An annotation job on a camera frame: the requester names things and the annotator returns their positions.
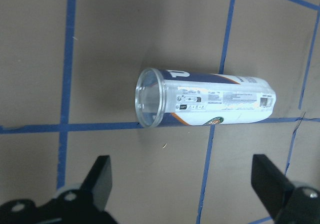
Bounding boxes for white blue tennis ball can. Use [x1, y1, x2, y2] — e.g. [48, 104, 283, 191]
[134, 68, 277, 128]

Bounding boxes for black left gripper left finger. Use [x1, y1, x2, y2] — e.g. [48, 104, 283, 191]
[80, 155, 113, 212]

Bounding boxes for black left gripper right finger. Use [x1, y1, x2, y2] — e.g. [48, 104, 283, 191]
[251, 154, 295, 218]

